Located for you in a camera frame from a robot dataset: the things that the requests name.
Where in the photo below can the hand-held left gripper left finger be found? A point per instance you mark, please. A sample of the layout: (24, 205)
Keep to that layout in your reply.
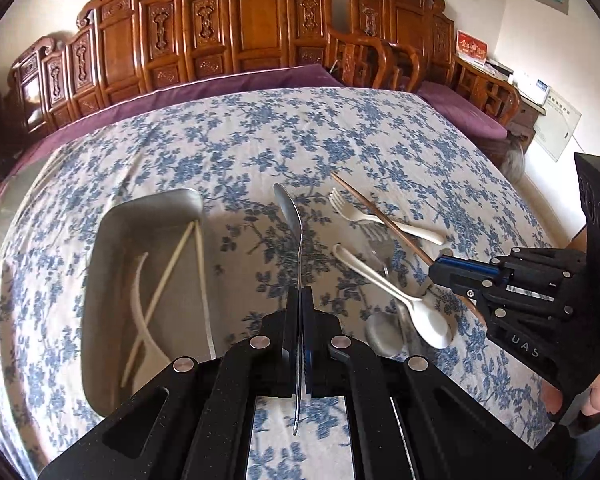
(280, 360)

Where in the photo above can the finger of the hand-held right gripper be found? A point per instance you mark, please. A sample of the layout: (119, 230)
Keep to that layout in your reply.
(472, 265)
(455, 280)

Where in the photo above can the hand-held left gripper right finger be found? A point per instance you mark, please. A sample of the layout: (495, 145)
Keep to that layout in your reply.
(325, 365)

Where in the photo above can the white plastic spoon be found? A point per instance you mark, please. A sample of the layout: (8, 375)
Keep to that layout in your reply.
(430, 322)

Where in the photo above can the small metal spoon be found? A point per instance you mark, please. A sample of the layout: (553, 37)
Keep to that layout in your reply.
(382, 335)

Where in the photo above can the white plastic fork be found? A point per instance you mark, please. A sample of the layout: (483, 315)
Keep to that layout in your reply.
(405, 227)

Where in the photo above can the metal fork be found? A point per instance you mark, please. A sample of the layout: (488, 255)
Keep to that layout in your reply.
(382, 247)

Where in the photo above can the brown wooden chopstick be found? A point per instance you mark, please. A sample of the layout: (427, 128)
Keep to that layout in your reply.
(380, 215)

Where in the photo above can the cream chopstick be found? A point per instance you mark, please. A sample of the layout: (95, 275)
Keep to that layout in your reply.
(202, 280)

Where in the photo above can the pale chopsticks pair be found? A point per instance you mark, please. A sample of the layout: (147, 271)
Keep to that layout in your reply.
(167, 285)

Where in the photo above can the large metal spoon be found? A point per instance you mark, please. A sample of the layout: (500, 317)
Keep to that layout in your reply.
(290, 210)

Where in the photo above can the curved white plastic utensil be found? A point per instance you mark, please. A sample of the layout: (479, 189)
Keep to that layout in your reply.
(134, 290)

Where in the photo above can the grey metal tray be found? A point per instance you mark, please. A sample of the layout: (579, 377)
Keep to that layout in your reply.
(130, 260)

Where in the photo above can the grey furry object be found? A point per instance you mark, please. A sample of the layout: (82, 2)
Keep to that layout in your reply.
(515, 160)

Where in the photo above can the wooden side table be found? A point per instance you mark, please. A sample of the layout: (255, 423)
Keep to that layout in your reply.
(525, 120)

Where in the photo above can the purple armchair cushion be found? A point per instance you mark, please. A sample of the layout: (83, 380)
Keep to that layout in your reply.
(460, 105)

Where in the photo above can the white desk device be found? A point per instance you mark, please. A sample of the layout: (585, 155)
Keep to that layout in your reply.
(535, 91)

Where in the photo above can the blue floral tablecloth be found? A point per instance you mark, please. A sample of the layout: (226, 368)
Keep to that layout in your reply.
(230, 150)

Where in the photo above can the red desk calendar card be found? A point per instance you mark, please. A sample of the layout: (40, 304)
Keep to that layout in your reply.
(471, 47)

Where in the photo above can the carved wooden armchair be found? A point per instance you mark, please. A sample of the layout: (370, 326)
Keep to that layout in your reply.
(405, 15)

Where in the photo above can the long purple sofa cushion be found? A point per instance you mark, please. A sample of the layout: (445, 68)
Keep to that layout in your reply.
(180, 95)

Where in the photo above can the long carved wooden sofa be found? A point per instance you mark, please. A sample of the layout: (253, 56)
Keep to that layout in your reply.
(260, 25)

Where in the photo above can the beige wall panel door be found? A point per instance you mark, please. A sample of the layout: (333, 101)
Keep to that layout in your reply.
(560, 125)

